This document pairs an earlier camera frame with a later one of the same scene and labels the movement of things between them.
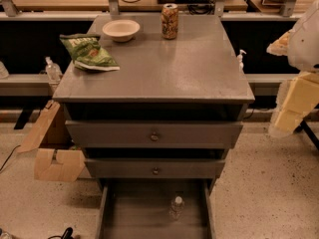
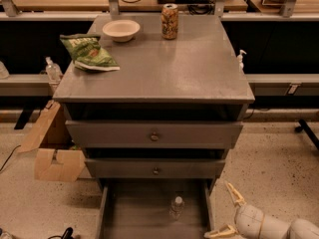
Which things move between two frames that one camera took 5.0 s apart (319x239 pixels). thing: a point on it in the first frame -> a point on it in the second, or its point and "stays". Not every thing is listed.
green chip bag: x=87 y=54 stays
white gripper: x=305 y=45 -> x=248 y=220
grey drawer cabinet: x=155 y=132 stays
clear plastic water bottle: x=176 y=208 stays
